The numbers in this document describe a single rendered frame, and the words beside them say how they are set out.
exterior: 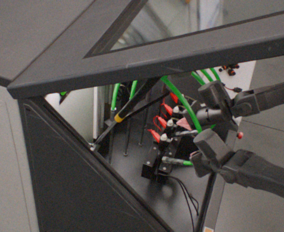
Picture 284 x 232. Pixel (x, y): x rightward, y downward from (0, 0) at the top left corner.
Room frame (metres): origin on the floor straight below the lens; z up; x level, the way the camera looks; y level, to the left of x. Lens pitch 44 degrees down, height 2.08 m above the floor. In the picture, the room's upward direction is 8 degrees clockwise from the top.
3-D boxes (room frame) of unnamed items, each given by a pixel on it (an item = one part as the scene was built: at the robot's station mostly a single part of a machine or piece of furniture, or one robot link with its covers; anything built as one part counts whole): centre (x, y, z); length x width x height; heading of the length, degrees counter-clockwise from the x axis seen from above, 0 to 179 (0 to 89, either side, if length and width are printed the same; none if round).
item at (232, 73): (1.59, -0.41, 1.01); 0.23 x 0.11 x 0.06; 166
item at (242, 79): (1.55, -0.41, 0.97); 0.70 x 0.22 x 0.03; 166
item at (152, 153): (1.03, -0.12, 0.91); 0.34 x 0.10 x 0.15; 166
